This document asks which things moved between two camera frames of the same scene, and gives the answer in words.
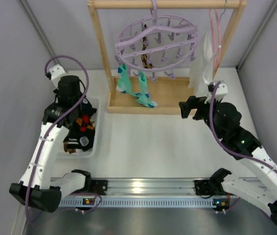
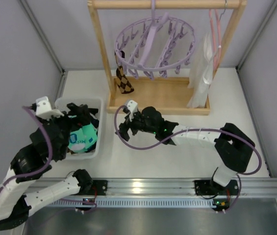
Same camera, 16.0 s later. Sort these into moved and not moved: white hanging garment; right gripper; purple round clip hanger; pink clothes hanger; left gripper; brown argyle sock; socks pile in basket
Moved: left gripper; right gripper; brown argyle sock
Not moved: purple round clip hanger; socks pile in basket; white hanging garment; pink clothes hanger
